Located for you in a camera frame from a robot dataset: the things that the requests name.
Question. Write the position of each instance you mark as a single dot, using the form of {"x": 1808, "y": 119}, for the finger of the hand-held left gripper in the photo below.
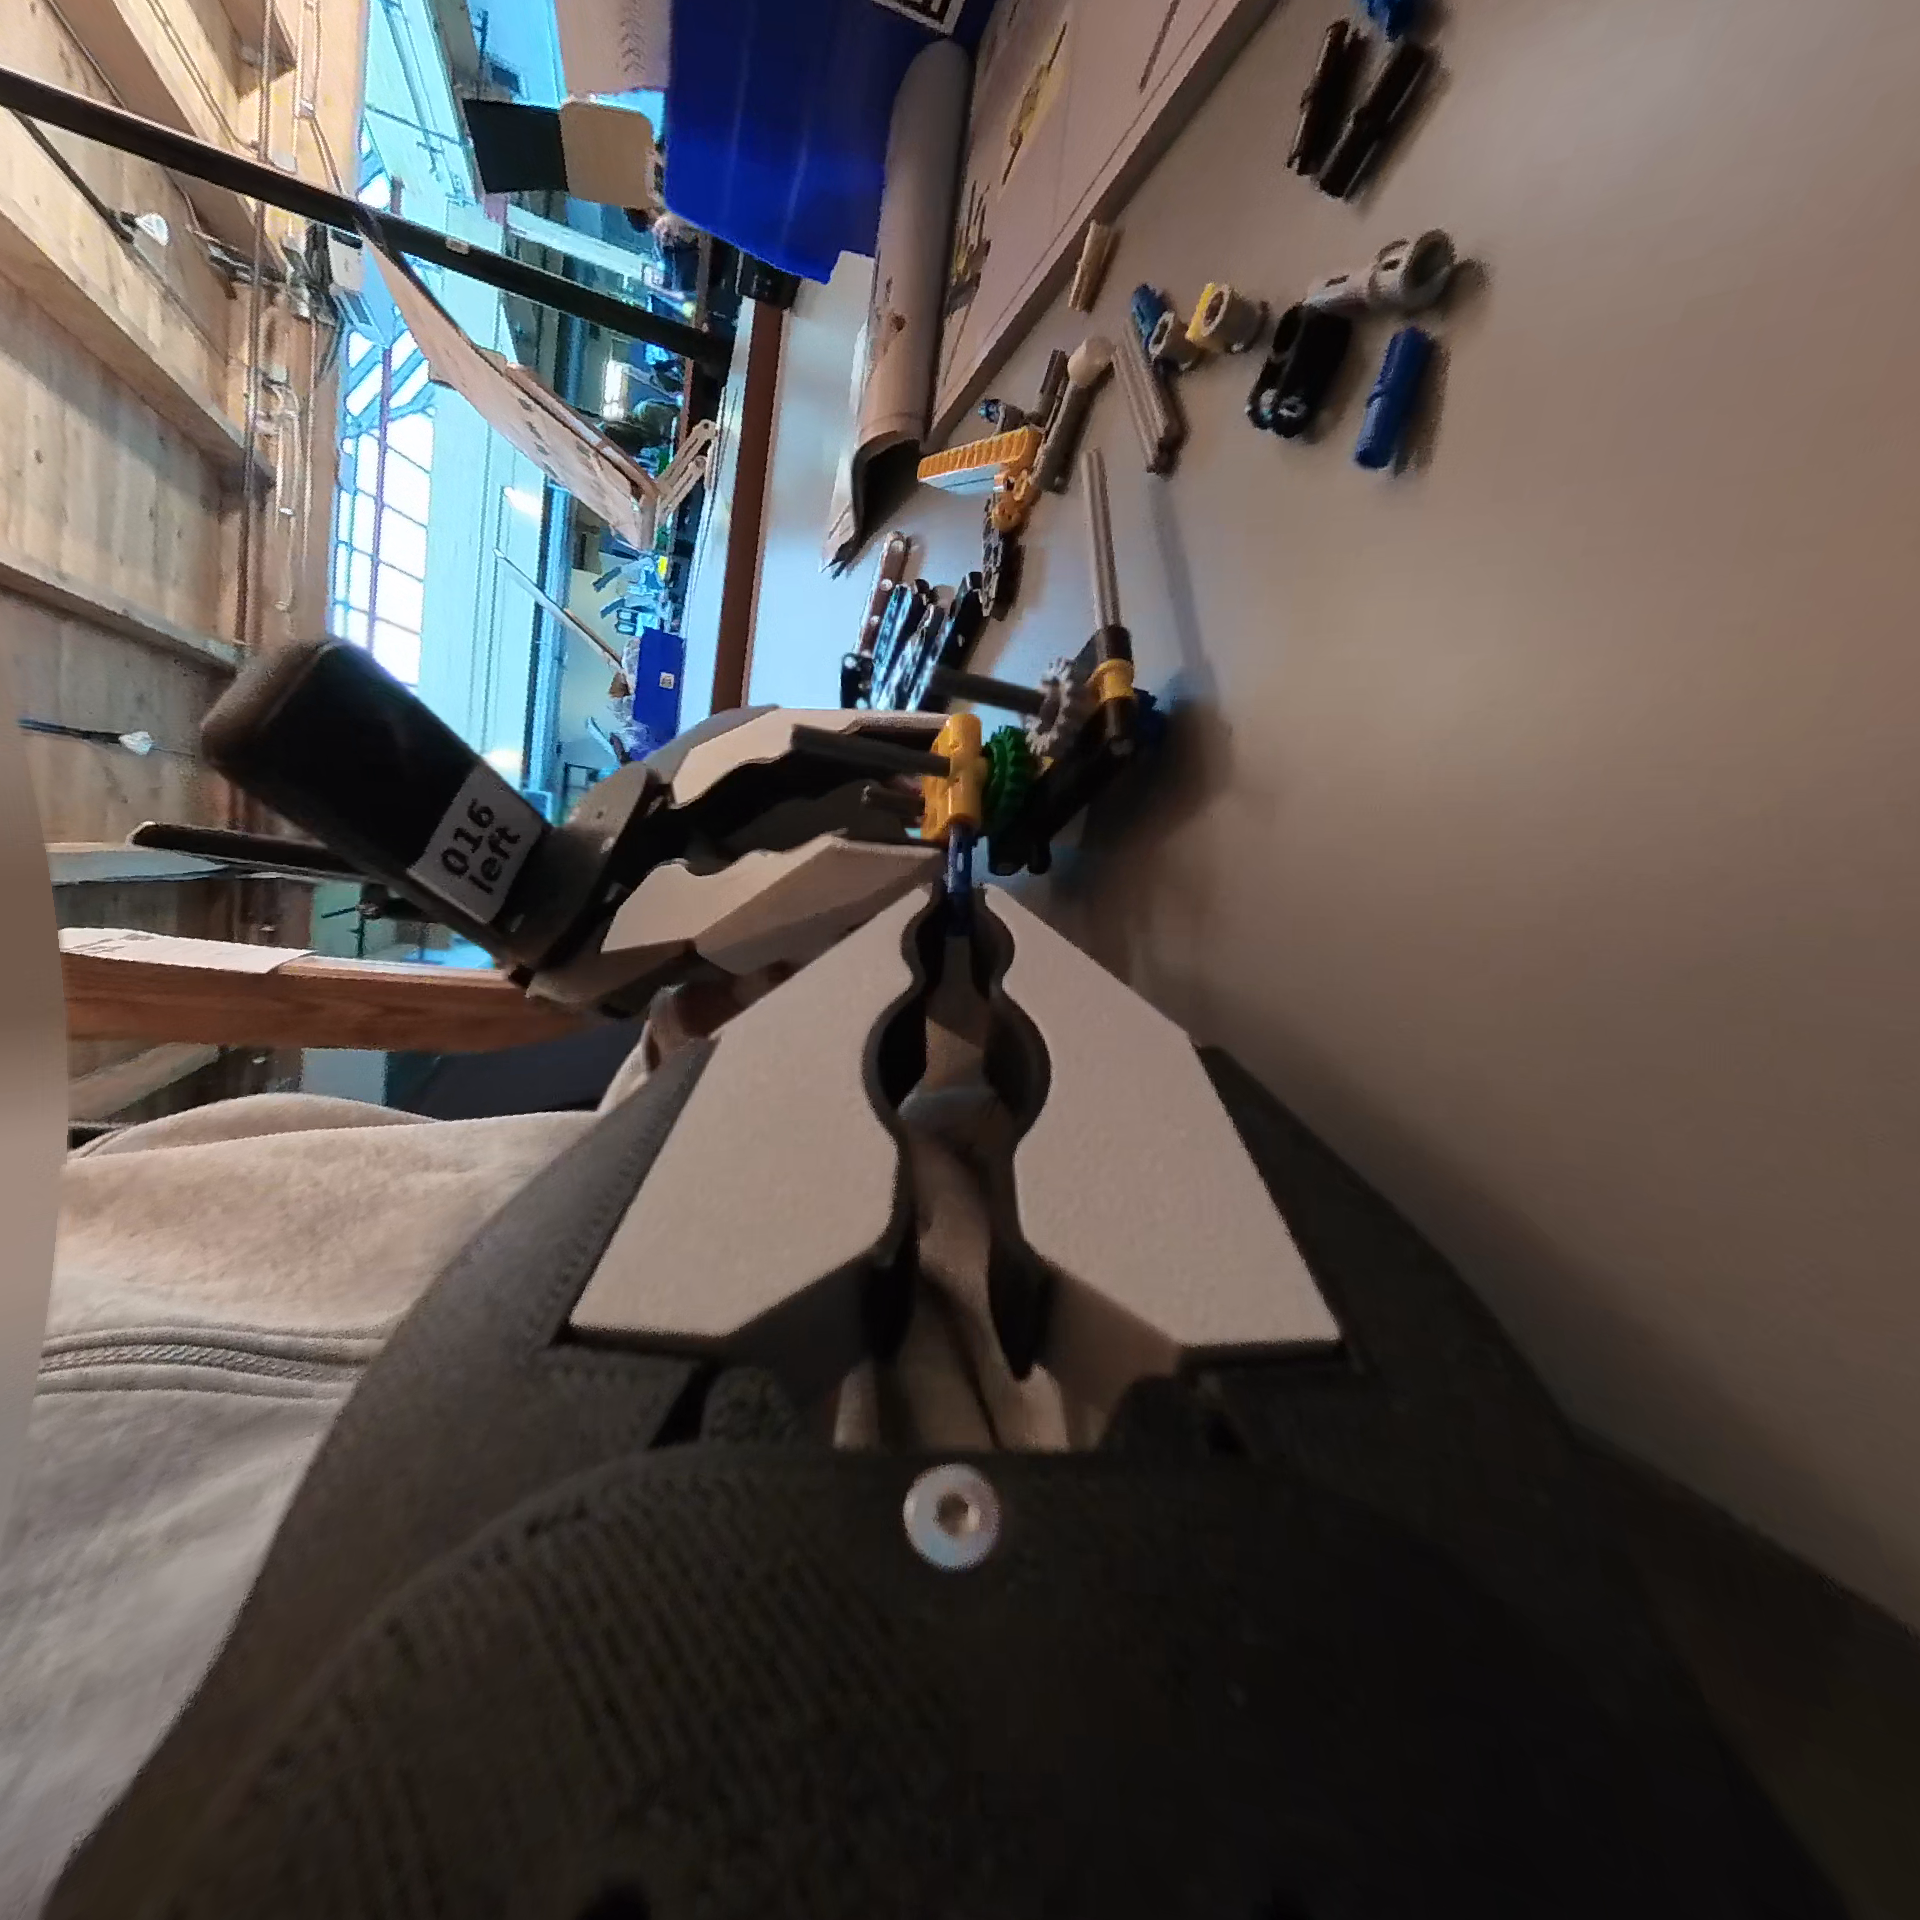
{"x": 744, "y": 748}
{"x": 765, "y": 901}

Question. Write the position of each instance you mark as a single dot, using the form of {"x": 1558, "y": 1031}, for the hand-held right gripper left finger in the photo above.
{"x": 750, "y": 1184}

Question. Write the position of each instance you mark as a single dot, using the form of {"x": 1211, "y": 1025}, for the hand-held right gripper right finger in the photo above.
{"x": 1156, "y": 1184}

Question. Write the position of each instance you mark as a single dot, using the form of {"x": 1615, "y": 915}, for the lego gear assembly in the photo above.
{"x": 956, "y": 774}

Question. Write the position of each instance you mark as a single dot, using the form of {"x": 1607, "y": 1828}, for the thin grey lego liftarm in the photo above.
{"x": 1004, "y": 563}

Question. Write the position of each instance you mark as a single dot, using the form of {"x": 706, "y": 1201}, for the long yellow lego beam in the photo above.
{"x": 975, "y": 457}

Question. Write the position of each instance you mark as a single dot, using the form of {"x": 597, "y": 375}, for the yellow lego connector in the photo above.
{"x": 1021, "y": 495}

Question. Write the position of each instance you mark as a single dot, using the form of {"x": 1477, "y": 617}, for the long grey lego axle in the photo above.
{"x": 1102, "y": 540}

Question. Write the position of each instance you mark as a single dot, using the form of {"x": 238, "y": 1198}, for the grey lego pin connector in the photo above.
{"x": 1059, "y": 423}

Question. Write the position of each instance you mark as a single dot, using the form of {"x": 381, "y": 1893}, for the white lego connector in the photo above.
{"x": 1093, "y": 367}

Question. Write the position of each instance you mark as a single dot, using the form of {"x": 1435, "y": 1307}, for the tan lego pin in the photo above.
{"x": 1096, "y": 265}

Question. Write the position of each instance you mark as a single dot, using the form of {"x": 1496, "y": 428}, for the yellow lego bush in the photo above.
{"x": 1205, "y": 316}

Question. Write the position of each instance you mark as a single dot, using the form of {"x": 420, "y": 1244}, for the black lego connector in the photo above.
{"x": 1300, "y": 368}

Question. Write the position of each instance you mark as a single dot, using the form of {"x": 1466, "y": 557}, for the lego instruction booklet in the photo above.
{"x": 1079, "y": 119}

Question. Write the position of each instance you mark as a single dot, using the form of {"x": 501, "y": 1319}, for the long grey lego connector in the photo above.
{"x": 1381, "y": 273}

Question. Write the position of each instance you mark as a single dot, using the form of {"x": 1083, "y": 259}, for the black lego pin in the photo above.
{"x": 1330, "y": 99}
{"x": 1381, "y": 119}

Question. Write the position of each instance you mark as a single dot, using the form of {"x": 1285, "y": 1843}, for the long blue lego pin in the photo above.
{"x": 1391, "y": 14}

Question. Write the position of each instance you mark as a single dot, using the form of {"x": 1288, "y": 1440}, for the blue crate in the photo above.
{"x": 661, "y": 681}

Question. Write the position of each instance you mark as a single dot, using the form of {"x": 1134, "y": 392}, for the white paper sheet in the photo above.
{"x": 165, "y": 949}

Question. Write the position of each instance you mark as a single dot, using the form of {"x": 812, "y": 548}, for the cardboard sheet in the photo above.
{"x": 510, "y": 405}

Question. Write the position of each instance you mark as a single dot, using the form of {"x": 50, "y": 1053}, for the black metal beam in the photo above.
{"x": 599, "y": 304}

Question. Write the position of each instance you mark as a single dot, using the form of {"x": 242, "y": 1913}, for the grey hoodie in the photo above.
{"x": 271, "y": 1244}

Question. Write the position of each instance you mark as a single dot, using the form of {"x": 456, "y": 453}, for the blue plastic bin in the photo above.
{"x": 780, "y": 135}

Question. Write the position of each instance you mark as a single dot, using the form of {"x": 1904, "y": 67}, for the square printed marker tag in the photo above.
{"x": 918, "y": 13}

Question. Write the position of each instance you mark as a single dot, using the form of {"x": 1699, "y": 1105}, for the black metal frame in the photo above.
{"x": 224, "y": 848}

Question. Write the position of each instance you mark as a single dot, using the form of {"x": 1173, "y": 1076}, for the wooden post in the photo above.
{"x": 376, "y": 1005}

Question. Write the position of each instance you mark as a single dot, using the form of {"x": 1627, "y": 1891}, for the white wall device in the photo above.
{"x": 340, "y": 271}

